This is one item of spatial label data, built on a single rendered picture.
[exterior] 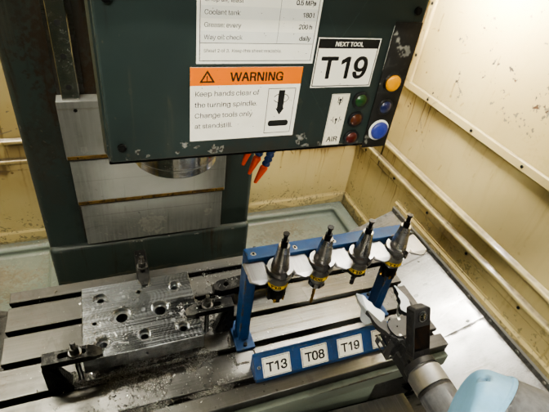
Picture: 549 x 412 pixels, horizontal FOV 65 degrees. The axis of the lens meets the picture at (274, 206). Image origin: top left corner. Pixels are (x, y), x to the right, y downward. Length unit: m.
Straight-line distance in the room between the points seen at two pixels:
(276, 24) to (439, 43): 1.17
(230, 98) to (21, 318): 0.99
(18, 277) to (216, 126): 1.48
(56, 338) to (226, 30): 0.99
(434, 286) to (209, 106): 1.29
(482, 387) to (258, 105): 0.47
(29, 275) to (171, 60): 1.52
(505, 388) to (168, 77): 0.57
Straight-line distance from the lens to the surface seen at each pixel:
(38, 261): 2.03
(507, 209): 1.51
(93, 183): 1.41
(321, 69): 0.63
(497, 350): 1.62
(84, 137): 1.32
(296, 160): 2.05
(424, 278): 1.74
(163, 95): 0.58
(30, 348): 1.34
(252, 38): 0.58
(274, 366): 1.20
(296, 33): 0.60
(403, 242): 1.14
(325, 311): 1.38
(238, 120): 0.62
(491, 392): 0.64
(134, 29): 0.55
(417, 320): 0.97
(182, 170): 0.79
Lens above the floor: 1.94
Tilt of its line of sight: 37 degrees down
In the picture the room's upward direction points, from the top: 9 degrees clockwise
